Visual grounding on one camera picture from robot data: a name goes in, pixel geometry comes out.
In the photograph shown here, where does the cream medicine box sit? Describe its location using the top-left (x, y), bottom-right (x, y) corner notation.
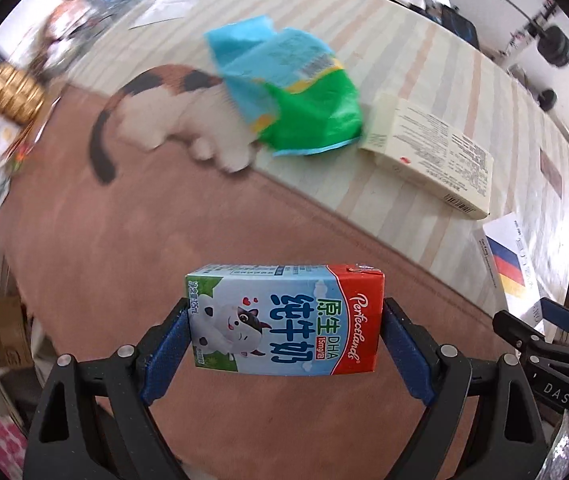
top-left (360, 92), bottom-right (493, 220)

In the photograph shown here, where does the pink patterned cloth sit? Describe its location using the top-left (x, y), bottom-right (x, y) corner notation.
top-left (0, 416), bottom-right (27, 480)

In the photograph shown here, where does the blue green snack bag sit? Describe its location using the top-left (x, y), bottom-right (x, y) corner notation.
top-left (205, 15), bottom-right (363, 156)

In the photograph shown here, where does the brown mat label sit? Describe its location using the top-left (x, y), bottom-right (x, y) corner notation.
top-left (539, 148), bottom-right (563, 197)

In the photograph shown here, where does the red blue milk carton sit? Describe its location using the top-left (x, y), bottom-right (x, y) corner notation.
top-left (186, 264), bottom-right (385, 376)

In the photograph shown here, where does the cardboard box on floor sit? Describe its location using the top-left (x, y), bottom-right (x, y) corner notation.
top-left (0, 296), bottom-right (33, 370)

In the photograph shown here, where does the silver blister pack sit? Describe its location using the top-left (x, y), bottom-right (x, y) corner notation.
top-left (536, 410), bottom-right (569, 480)

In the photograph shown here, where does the gold embossed bottle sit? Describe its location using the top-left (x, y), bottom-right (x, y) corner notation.
top-left (0, 63), bottom-right (45, 126)

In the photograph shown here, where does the barbell weight rack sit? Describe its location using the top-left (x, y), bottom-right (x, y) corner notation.
top-left (495, 0), bottom-right (569, 142)

